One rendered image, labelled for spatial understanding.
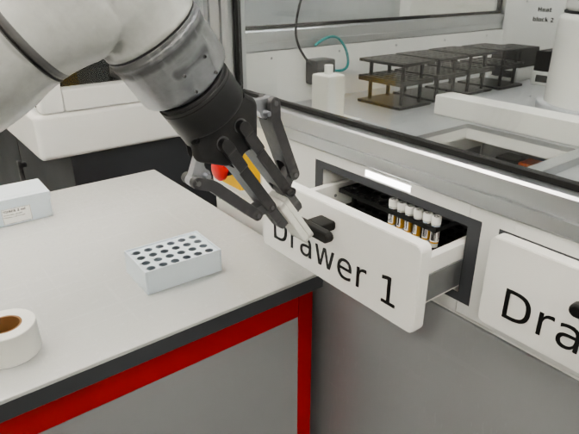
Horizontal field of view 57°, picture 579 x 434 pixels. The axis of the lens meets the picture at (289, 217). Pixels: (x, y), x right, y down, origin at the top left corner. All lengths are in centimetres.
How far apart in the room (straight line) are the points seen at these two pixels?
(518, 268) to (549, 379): 13
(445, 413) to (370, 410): 16
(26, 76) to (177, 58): 11
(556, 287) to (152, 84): 43
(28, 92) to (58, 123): 86
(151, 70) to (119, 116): 91
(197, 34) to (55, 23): 11
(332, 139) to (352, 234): 20
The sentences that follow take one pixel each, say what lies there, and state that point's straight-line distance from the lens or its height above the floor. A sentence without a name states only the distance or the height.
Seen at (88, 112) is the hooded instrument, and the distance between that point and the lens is 134.
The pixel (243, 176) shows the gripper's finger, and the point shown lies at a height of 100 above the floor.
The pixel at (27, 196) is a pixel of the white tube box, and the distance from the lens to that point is 111.
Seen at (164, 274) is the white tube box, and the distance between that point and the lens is 81.
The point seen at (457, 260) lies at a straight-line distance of 68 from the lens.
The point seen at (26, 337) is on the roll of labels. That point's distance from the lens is 73.
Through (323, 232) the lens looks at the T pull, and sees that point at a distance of 63.
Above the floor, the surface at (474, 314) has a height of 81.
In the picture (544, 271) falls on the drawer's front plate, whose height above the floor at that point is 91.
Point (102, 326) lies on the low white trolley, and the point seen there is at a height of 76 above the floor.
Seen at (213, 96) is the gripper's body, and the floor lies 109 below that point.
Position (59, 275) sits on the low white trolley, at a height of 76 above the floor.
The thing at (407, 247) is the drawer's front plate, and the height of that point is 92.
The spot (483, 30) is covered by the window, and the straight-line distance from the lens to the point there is 64.
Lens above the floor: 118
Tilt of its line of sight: 24 degrees down
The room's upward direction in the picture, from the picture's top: straight up
